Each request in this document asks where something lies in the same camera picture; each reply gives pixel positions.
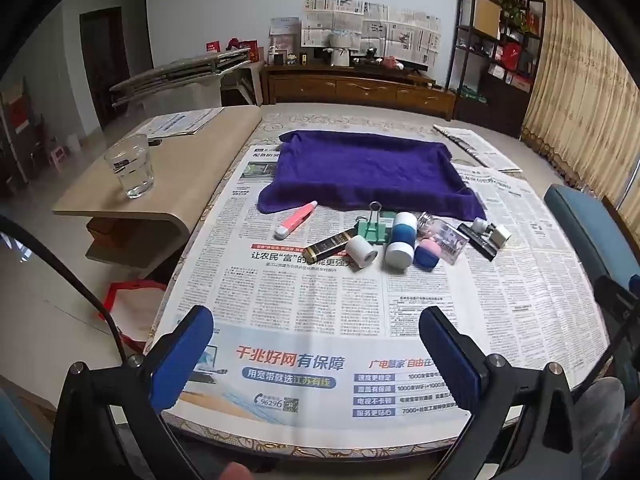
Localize wooden television cabinet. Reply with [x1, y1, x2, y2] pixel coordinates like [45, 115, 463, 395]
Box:
[262, 65, 456, 121]

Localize black and gold lighter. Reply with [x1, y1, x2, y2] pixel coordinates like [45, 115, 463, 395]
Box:
[303, 227, 357, 263]

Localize folded newspaper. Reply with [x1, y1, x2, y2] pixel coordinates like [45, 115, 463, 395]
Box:
[432, 125, 523, 173]

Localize red bag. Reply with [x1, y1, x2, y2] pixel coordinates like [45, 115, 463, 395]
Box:
[95, 282, 168, 356]

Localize white vase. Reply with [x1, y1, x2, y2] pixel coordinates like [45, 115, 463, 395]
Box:
[327, 35, 363, 67]

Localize black cable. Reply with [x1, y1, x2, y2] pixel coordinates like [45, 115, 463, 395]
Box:
[0, 217, 128, 361]

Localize blue chair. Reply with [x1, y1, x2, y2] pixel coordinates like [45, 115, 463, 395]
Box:
[544, 184, 640, 291]

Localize pink and blue jar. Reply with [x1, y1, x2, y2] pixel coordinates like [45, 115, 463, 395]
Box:
[414, 238, 442, 272]

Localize beige curtain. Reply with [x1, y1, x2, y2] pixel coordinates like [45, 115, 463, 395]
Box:
[520, 0, 640, 211]

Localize dark side cabinet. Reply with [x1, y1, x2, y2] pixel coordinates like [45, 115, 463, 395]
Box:
[0, 80, 41, 186]

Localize purple towel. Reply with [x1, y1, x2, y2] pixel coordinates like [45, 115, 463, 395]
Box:
[257, 130, 487, 222]

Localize pink and white pen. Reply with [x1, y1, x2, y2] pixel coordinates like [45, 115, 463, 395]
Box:
[273, 200, 319, 240]

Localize red gift boxes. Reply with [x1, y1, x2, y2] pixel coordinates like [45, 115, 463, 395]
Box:
[205, 39, 261, 63]

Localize person's left hand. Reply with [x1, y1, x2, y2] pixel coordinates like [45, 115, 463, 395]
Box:
[215, 462, 251, 480]

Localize white and blue bottle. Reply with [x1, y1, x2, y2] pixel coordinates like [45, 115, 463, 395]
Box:
[384, 211, 418, 271]

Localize dark wooden shelf unit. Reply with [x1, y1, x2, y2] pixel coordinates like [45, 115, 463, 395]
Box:
[447, 0, 548, 136]

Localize dark wooden door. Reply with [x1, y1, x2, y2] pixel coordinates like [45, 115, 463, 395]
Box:
[80, 7, 123, 131]

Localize green binder clip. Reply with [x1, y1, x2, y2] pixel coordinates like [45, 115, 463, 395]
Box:
[354, 201, 396, 246]

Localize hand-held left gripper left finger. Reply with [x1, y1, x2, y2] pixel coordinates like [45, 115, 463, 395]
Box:
[50, 305, 215, 480]

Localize newspaper with blue advert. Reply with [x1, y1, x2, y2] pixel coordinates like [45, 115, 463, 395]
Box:
[144, 145, 506, 431]

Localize stack of folded tables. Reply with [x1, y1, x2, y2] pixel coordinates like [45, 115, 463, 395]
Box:
[110, 49, 253, 108]

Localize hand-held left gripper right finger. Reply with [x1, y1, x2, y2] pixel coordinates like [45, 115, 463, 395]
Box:
[419, 306, 586, 480]

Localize clear candy bottle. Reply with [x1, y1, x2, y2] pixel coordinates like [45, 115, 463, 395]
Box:
[417, 211, 468, 264]

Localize printed paper sheet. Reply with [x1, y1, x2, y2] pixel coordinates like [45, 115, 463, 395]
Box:
[131, 107, 225, 140]

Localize small white tape roll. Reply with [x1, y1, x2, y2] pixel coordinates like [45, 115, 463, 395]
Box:
[346, 235, 378, 268]

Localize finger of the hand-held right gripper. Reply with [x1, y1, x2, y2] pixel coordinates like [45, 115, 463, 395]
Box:
[595, 275, 640, 321]

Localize drinking glass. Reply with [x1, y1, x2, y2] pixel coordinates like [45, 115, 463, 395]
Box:
[104, 134, 154, 200]

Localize hanging newspaper sheets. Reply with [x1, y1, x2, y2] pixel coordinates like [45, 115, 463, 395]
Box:
[301, 0, 443, 66]

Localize beige side table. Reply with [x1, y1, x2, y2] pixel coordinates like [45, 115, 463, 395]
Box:
[52, 106, 263, 281]

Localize black rectangular case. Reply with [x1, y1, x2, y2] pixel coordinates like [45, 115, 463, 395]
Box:
[458, 222, 498, 261]

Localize person's grey trouser leg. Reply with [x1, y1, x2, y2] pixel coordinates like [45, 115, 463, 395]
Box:
[575, 377, 628, 461]

